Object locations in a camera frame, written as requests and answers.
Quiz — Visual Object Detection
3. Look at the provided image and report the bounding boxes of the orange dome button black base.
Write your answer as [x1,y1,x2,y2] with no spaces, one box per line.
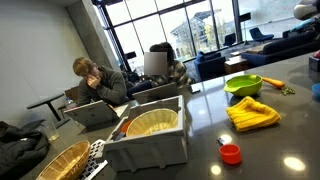
[308,49,320,73]

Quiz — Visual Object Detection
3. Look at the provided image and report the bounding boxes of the grey laptop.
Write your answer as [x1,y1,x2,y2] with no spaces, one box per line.
[131,82,181,105]
[63,99,130,128]

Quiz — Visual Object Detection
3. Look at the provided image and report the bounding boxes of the person in plaid shirt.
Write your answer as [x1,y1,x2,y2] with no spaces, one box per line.
[125,41,194,100]

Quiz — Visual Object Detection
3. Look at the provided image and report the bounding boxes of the pale wicker basket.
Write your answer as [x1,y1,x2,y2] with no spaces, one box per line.
[125,107,179,137]

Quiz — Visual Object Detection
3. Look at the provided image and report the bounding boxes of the black sign stand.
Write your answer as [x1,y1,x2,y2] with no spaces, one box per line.
[123,50,138,73]
[239,12,253,47]

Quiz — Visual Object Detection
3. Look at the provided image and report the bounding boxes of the orange plastic bowl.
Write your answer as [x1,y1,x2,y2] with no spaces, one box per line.
[120,119,134,135]

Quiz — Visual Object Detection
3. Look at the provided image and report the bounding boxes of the person in grey sweater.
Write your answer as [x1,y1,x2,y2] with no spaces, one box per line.
[72,56,130,108]

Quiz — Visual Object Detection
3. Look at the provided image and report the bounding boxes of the blue armchair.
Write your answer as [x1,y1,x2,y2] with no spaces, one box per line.
[192,50,227,82]

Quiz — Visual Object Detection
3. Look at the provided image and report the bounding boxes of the grey plastic bin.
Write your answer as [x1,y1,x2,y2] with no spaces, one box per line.
[102,94,189,173]

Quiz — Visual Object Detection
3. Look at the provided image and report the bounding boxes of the small grey clip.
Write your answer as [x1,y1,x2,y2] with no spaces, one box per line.
[216,135,228,146]

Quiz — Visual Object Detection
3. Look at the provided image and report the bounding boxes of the wooden coffee table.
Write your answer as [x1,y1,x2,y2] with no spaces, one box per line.
[223,55,250,75]

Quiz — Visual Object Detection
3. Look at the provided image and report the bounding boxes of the green plastic bowl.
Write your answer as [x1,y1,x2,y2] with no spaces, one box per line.
[223,73,264,98]

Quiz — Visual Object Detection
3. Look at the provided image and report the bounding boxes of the dark lounge chair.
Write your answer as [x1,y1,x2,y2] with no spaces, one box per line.
[222,32,237,48]

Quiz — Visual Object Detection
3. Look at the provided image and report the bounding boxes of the brown wooden chair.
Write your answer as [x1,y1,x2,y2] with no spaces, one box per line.
[57,86,79,118]

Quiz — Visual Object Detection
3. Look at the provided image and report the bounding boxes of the clear water bottle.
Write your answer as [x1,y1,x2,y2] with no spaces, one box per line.
[64,96,77,109]

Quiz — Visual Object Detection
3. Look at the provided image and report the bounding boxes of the yellow knit hat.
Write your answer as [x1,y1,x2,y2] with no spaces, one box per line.
[225,95,282,133]

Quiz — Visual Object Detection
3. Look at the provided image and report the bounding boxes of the small orange plastic cup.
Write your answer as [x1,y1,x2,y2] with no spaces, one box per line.
[218,143,243,166]

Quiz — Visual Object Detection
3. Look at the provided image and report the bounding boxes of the orange toy carrot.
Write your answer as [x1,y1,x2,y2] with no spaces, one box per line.
[261,76,296,96]

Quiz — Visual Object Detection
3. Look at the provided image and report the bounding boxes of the blue lounge chair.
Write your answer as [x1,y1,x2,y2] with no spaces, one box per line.
[249,27,275,44]

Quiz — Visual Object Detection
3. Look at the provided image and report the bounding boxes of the black side table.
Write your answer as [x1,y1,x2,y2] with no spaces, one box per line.
[26,93,70,129]

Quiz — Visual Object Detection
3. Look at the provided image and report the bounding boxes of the clear drinking glass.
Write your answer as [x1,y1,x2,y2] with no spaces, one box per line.
[36,121,60,142]

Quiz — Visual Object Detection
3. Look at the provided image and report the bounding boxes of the brown wicker basket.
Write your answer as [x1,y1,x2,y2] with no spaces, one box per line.
[35,139,92,180]

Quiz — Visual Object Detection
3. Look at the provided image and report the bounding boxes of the long navy sofa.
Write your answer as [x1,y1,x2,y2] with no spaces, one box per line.
[240,29,320,69]

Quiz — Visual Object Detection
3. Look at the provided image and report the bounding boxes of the black jacket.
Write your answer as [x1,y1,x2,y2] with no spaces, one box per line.
[0,120,52,180]

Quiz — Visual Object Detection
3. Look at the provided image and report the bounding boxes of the dark blue tool handle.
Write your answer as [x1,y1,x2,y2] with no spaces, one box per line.
[113,131,126,142]

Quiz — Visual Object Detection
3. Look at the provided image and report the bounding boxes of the black window frame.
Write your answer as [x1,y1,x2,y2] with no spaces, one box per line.
[91,0,242,75]

